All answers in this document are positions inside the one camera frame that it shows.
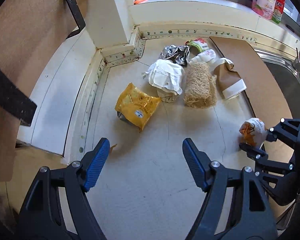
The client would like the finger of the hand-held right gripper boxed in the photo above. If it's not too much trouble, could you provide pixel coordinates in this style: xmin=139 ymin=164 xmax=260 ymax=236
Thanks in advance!
xmin=266 ymin=119 xmax=300 ymax=143
xmin=239 ymin=142 xmax=297 ymax=175

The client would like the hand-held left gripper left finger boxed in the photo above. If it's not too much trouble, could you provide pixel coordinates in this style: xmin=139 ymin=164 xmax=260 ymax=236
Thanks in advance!
xmin=17 ymin=137 xmax=110 ymax=240

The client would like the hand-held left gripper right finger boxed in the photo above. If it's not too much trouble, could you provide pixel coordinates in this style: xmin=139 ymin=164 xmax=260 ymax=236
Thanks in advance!
xmin=182 ymin=138 xmax=278 ymax=240

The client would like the yellow snack bag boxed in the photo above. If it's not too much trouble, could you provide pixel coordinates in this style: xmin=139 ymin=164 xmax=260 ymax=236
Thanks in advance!
xmin=114 ymin=82 xmax=162 ymax=132

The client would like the beige loofah sponge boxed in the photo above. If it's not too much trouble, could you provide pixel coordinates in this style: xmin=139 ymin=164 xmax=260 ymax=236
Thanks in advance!
xmin=183 ymin=62 xmax=217 ymax=109

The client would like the white paper bag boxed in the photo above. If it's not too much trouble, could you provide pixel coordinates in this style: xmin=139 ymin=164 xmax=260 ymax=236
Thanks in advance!
xmin=141 ymin=59 xmax=186 ymax=103

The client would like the small white bottle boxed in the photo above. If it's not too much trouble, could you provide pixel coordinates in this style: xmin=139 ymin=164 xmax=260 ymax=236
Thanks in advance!
xmin=189 ymin=49 xmax=217 ymax=64

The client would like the silver foil wrapper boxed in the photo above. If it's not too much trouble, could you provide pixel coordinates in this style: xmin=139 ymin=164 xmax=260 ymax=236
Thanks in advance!
xmin=160 ymin=44 xmax=190 ymax=67

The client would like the tomato print packet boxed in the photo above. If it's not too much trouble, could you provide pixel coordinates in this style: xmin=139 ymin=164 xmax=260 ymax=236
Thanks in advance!
xmin=185 ymin=38 xmax=210 ymax=53

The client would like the brown cardboard sheet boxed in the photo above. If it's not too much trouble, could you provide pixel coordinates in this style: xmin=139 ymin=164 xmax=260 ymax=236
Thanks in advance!
xmin=209 ymin=36 xmax=300 ymax=220

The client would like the stainless steel sink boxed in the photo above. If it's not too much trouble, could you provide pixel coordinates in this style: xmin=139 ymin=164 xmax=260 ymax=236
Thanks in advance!
xmin=254 ymin=49 xmax=300 ymax=100

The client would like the red spray bottle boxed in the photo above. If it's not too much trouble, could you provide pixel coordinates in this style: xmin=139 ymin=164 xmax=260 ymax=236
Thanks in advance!
xmin=271 ymin=0 xmax=285 ymax=25

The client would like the patterned sealing tape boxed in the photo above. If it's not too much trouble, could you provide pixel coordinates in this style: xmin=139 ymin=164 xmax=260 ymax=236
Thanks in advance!
xmin=77 ymin=27 xmax=258 ymax=155

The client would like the black cutting board rack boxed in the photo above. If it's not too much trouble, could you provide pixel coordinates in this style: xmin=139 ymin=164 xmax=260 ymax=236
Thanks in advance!
xmin=0 ymin=0 xmax=86 ymax=127

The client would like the wooden cutting board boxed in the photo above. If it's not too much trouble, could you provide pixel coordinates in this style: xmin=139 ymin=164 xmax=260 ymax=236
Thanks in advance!
xmin=0 ymin=0 xmax=95 ymax=183

